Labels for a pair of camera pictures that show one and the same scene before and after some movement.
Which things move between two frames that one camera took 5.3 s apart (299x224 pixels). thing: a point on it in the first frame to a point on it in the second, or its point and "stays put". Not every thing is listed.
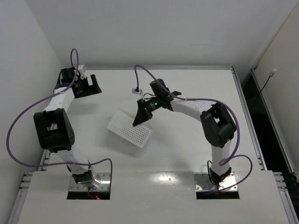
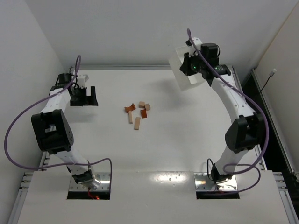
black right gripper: [145, 109] to [187, 67]
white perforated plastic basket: [121, 124] to [184, 82]
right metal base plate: [203, 183] stays put
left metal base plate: [104, 185] stays put
